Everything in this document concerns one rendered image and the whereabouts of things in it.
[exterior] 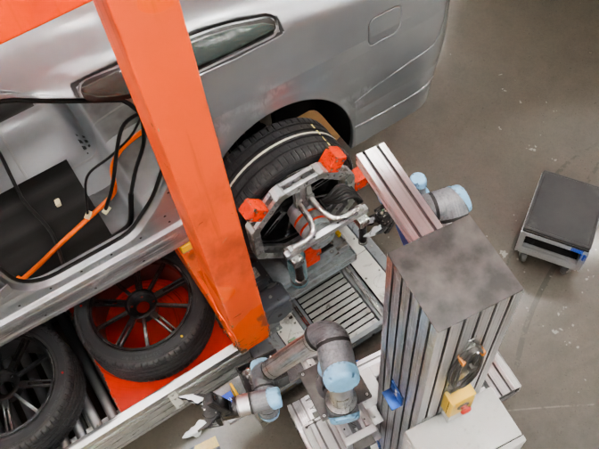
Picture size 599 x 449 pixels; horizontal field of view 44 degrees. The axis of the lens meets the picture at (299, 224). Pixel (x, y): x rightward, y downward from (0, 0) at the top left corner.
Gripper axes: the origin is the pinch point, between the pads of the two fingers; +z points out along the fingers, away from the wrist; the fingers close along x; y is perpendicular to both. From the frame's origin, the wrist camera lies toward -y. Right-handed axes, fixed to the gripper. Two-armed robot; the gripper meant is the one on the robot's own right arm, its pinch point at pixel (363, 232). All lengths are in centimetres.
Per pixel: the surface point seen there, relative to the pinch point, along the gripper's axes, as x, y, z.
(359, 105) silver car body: -46, 22, -31
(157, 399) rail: -3, -44, 115
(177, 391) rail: -3, -48, 105
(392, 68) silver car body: -45, 35, -49
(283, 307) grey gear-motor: -9, -46, 41
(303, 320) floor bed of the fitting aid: -10, -75, 31
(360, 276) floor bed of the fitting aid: -17, -82, -10
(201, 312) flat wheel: -24, -33, 77
